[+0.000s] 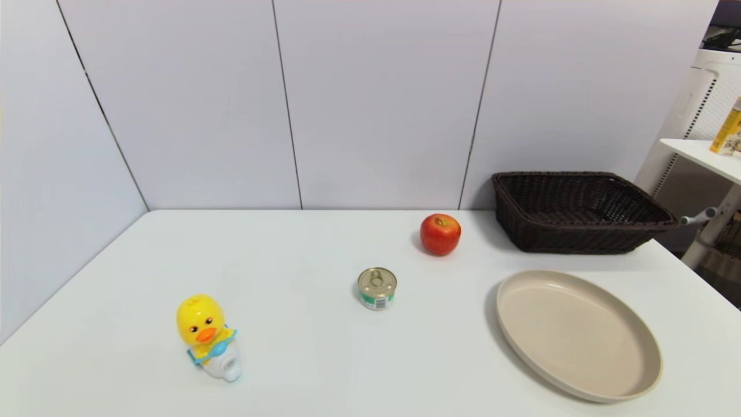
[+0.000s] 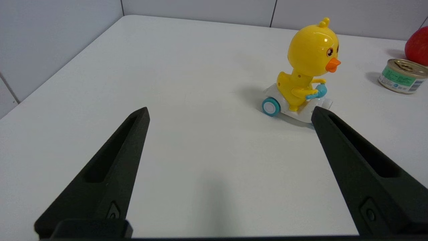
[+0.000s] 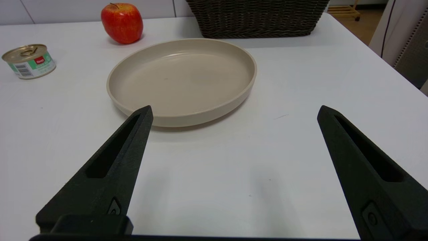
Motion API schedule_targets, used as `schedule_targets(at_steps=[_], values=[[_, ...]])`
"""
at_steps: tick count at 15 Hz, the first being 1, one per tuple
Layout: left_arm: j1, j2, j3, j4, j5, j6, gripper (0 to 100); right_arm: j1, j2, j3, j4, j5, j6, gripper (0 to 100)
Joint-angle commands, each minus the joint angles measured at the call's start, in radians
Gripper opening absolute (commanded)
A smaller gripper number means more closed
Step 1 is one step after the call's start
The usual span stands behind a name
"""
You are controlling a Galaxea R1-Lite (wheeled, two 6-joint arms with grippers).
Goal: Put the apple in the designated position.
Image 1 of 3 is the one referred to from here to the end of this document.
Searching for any red apple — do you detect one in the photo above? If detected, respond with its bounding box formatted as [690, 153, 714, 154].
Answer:
[420, 213, 462, 257]

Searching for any small tin can, green label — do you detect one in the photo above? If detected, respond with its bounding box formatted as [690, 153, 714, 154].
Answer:
[357, 266, 398, 311]

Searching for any yellow duck toy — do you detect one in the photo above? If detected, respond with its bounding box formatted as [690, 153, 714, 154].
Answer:
[176, 294, 242, 383]

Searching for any dark brown wicker basket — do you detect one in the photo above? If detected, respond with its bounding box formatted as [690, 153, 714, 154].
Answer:
[491, 171, 679, 255]

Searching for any beige oval plate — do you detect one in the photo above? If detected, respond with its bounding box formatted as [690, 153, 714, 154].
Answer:
[496, 269, 663, 404]

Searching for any white side table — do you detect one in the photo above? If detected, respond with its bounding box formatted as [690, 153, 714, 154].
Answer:
[660, 138, 741, 270]

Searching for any white perforated panel unit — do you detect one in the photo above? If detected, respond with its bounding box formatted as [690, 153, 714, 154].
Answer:
[634, 49, 741, 216]

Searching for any yellow printed box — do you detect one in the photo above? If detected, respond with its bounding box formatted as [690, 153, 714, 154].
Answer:
[710, 96, 741, 157]

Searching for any dark object on panel unit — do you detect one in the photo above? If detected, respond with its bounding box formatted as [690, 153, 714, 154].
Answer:
[701, 25, 741, 53]

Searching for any grey crank handle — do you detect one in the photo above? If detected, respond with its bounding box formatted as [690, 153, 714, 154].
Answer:
[680, 207, 719, 226]

